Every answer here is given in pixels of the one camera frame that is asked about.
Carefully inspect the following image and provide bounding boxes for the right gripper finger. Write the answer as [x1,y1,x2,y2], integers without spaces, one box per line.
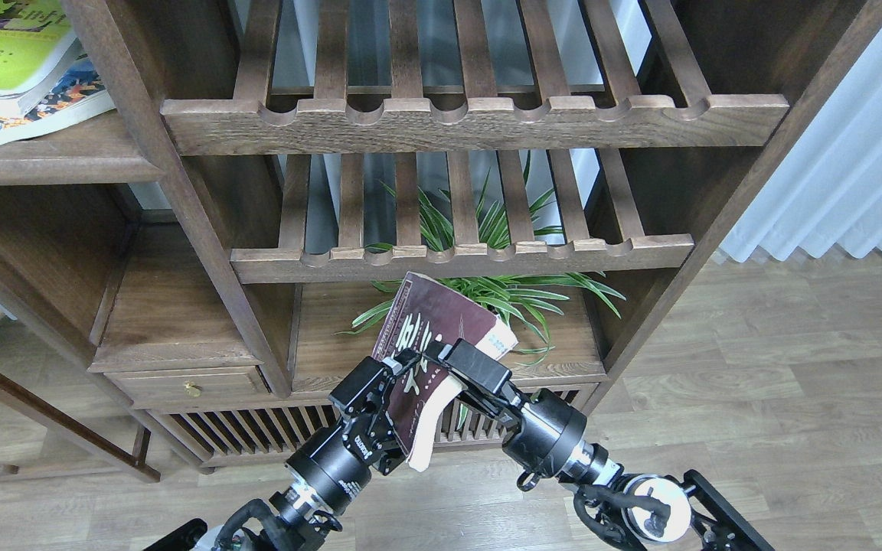
[421,341,515,399]

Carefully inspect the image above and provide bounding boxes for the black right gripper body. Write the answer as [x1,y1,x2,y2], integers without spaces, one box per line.
[461,386,589,481]

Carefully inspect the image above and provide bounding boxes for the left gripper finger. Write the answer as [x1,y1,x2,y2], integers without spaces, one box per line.
[329,349,421,416]

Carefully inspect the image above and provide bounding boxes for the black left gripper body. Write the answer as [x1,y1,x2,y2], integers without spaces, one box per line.
[286,412,407,515]

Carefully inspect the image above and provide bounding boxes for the maroon book white characters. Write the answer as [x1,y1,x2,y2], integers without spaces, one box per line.
[372,272,518,473]

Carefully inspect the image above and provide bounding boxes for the colourful 300 paperback book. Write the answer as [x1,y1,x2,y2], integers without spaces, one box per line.
[0,53,115,145]

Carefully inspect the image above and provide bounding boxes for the yellow cover book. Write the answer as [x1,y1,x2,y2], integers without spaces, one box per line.
[0,1,83,118]

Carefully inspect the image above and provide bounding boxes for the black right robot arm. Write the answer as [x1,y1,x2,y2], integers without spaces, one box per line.
[423,341,770,550]

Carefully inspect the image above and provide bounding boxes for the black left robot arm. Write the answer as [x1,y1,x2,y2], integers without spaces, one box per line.
[210,349,420,550]

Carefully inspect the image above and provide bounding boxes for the right slatted cabinet door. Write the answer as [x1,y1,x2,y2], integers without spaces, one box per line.
[388,380,601,448]

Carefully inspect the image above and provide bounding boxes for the slatted cabinet door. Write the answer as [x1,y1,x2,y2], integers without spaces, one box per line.
[150,400,340,467]
[388,380,601,448]

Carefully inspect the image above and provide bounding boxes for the left slatted cabinet door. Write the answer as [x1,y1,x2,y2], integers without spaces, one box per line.
[150,400,340,467]

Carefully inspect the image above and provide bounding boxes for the green spider plant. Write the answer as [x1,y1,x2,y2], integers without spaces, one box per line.
[338,191,627,365]

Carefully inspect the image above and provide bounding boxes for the brass drawer knob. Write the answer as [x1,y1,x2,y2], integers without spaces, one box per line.
[183,381,203,397]

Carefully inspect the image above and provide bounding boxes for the small wooden drawer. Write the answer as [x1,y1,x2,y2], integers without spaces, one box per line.
[107,366,267,403]

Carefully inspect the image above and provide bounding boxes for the dark wooden bookshelf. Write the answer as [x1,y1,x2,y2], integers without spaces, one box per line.
[0,1,882,473]

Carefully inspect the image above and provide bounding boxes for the white pleated curtain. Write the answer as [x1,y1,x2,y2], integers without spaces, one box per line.
[720,29,882,262]

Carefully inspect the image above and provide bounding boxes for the wooden side furniture frame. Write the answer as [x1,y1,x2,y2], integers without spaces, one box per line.
[0,260,162,483]

